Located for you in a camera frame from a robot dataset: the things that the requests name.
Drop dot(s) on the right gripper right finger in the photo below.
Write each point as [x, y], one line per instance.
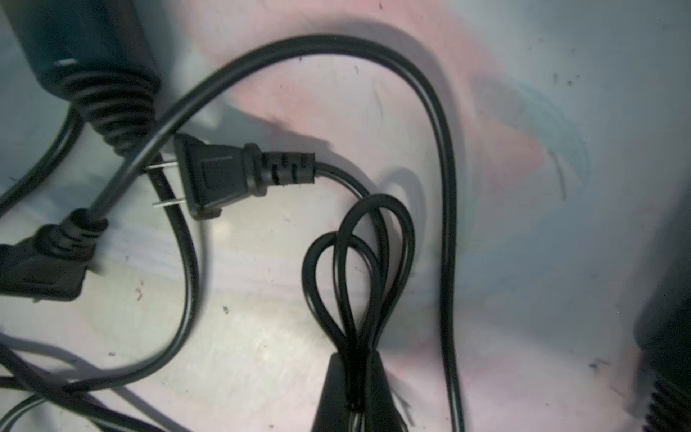
[379, 411]

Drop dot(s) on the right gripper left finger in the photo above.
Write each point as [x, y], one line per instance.
[333, 413]

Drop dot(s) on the dark green boxy hair dryer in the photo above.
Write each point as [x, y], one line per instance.
[663, 334]

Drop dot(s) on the dark green slim hair dryer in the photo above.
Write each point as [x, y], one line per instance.
[93, 54]

